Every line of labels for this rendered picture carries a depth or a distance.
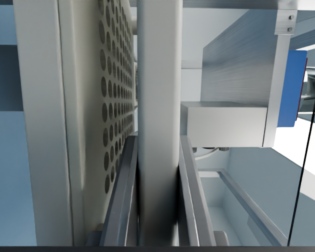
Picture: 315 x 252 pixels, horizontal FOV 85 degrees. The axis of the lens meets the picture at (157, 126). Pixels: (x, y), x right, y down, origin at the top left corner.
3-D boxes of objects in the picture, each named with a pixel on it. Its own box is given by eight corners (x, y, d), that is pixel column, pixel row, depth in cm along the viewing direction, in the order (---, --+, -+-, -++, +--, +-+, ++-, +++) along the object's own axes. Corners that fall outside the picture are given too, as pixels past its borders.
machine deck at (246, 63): (258, 147, 44) (274, 147, 44) (281, -22, 37) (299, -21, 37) (197, 114, 105) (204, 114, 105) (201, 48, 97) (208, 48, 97)
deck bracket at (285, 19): (275, 33, 38) (295, 33, 38) (279, 8, 37) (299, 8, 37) (273, 34, 39) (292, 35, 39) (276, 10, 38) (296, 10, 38)
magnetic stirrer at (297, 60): (268, 133, 47) (300, 133, 47) (280, 49, 42) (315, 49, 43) (234, 120, 66) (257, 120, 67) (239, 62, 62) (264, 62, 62)
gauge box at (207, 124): (186, 148, 44) (262, 147, 44) (187, 106, 42) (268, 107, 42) (175, 129, 65) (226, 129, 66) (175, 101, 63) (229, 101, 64)
